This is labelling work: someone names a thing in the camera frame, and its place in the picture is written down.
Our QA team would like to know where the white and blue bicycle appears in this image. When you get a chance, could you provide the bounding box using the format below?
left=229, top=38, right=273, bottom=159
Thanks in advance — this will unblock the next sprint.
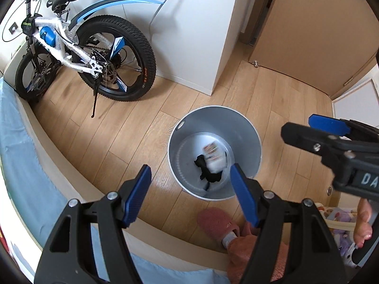
left=15, top=0, right=165, bottom=119

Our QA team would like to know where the blue bed sheet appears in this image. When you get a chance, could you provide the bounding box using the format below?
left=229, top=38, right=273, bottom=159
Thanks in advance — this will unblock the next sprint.
left=0, top=77, right=231, bottom=284

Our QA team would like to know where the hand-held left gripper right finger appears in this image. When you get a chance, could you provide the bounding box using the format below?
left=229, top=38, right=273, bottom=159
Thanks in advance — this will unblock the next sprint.
left=230, top=163, right=347, bottom=284

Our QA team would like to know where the person's right hand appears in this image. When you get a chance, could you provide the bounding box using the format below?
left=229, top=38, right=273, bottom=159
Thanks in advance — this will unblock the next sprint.
left=354, top=198, right=373, bottom=249

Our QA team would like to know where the beige bed frame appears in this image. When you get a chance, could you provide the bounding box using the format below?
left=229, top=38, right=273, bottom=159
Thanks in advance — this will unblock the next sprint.
left=15, top=95, right=231, bottom=273

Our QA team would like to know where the white cabinet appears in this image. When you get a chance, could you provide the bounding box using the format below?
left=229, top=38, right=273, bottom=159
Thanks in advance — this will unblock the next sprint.
left=332, top=78, right=379, bottom=125

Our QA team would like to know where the black cloth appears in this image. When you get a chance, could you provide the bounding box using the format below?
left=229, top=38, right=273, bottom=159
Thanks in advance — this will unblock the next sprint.
left=194, top=155, right=222, bottom=190

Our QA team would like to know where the grey round trash bin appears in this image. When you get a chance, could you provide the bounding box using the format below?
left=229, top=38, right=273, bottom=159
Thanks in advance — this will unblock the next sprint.
left=167, top=106, right=262, bottom=199

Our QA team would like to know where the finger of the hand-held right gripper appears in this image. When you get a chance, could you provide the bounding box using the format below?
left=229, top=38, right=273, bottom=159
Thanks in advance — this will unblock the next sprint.
left=308, top=114, right=379, bottom=154
left=281, top=123, right=359, bottom=181

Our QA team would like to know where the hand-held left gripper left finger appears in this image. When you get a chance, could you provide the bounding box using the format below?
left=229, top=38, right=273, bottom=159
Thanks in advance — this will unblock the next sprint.
left=34, top=164, right=153, bottom=284

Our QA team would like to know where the white printed packet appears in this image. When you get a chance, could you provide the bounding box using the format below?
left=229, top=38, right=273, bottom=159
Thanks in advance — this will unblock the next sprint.
left=203, top=143, right=227, bottom=172

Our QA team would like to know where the brown wooden door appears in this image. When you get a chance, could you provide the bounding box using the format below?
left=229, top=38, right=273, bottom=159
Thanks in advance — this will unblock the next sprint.
left=249, top=0, right=379, bottom=99

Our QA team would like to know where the grey sock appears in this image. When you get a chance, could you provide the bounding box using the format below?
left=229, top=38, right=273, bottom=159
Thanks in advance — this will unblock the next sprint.
left=222, top=232, right=237, bottom=249

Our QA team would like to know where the pink fluffy slipper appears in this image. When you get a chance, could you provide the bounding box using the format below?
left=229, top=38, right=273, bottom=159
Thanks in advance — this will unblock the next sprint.
left=197, top=208, right=241, bottom=247

